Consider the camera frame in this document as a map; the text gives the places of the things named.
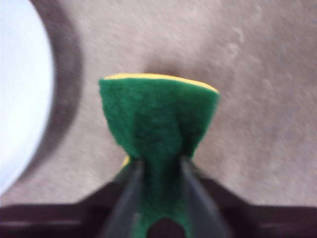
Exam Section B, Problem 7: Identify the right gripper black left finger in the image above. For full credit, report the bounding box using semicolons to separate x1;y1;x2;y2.
99;158;144;238

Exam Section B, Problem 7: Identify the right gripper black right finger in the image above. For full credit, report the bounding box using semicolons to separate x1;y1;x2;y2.
181;158;234;238

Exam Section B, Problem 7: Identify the yellow sponge with green scourer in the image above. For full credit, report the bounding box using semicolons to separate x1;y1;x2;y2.
98;72;221;238

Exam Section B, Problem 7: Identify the blue round plate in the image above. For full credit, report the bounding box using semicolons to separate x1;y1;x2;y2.
0;0;55;197

